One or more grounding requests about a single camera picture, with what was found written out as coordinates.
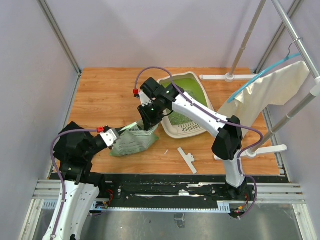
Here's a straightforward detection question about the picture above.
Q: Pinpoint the white plastic bag clip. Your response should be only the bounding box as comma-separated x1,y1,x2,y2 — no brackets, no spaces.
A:
177,147,197,174

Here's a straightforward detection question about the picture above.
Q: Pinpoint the black cloth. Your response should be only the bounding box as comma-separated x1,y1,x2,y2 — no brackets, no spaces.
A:
53,121,93,172

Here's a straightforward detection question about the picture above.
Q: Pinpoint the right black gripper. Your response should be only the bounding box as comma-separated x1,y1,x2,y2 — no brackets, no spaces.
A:
137,99,166,132

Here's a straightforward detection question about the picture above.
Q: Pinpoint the white metal drying rack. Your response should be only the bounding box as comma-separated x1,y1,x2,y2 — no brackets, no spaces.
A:
199,0,320,161

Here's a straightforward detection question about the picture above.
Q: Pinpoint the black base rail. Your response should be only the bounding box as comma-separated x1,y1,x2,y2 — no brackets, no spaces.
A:
86,172,289,210

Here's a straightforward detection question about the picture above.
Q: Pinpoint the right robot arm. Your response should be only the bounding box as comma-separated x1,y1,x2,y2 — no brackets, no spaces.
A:
134,77,247,200

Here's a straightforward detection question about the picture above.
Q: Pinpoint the teal clothes hanger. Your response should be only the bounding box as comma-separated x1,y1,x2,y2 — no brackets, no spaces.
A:
227,37,303,103

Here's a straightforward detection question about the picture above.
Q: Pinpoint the beige green litter box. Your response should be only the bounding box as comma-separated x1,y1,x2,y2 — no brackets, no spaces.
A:
161,71,214,139

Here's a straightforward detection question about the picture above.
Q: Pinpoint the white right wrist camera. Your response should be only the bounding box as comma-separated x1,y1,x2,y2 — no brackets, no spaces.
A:
138,91,153,107

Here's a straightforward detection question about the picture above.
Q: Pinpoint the cream fabric bag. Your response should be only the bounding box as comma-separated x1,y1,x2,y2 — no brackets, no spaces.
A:
218,61,310,128

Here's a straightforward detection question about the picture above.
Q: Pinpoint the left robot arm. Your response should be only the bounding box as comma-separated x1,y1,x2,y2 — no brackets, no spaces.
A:
43,126,120,240

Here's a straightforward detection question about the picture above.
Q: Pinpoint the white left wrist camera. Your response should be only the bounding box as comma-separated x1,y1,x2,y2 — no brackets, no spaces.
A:
99,128,120,148

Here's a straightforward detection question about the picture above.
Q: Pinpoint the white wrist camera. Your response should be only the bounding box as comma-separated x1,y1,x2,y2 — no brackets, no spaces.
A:
99,128,120,148
138,91,153,107

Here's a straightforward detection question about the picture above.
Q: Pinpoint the green cat litter bag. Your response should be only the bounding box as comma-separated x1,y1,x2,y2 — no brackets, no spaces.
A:
109,120,159,157

